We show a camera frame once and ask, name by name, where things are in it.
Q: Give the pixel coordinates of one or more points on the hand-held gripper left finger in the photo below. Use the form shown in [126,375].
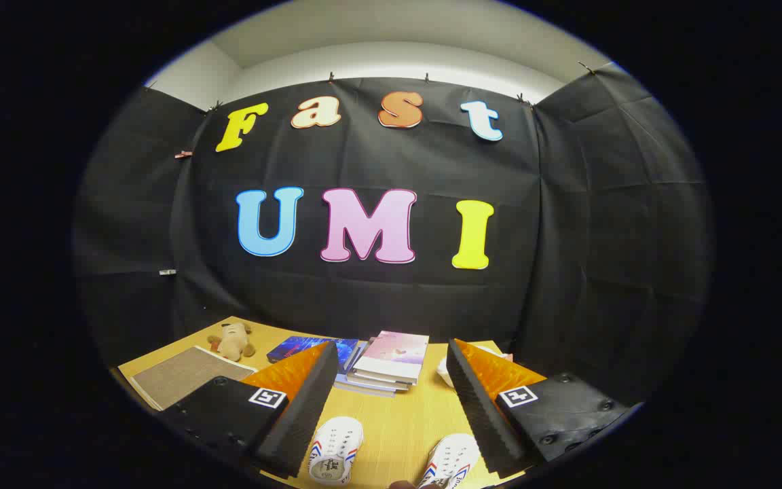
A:
[299,414]

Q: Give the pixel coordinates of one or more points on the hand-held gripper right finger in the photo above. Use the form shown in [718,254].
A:
[482,414]

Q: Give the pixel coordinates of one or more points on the white striped canvas shoe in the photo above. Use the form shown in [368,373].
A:
[452,460]
[335,448]

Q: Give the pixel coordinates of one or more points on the beige fabric storage box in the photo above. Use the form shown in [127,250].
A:
[187,377]

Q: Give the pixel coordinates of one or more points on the white plush toy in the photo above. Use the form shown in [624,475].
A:
[443,372]

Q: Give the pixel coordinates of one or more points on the light blue cover book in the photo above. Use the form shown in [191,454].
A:
[357,387]

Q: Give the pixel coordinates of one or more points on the dark blue book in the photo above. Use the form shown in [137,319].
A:
[289,348]

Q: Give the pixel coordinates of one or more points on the white cover book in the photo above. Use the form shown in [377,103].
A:
[374,382]

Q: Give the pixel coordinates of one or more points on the brown plush toy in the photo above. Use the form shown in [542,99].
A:
[231,341]

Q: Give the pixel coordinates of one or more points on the pink cover book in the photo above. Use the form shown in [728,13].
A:
[398,353]

